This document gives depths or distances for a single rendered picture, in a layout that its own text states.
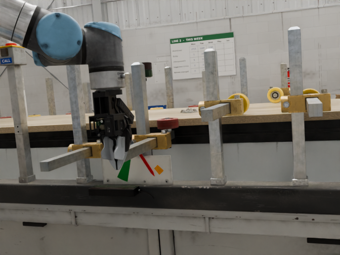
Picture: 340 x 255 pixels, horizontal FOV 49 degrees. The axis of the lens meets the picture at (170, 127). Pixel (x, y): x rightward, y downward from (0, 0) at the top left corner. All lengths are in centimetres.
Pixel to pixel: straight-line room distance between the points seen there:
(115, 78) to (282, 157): 71
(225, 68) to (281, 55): 118
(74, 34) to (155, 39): 787
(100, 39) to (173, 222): 69
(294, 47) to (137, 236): 101
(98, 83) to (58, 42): 20
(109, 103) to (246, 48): 745
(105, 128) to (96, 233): 89
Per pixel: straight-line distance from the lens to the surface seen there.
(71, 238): 184
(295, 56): 115
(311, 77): 835
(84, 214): 148
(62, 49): 79
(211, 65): 117
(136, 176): 129
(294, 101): 114
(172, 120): 136
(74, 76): 137
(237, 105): 115
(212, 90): 117
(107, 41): 95
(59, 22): 80
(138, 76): 125
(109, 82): 94
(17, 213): 167
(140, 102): 125
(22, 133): 153
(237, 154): 141
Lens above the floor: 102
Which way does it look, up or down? 6 degrees down
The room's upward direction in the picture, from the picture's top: 4 degrees counter-clockwise
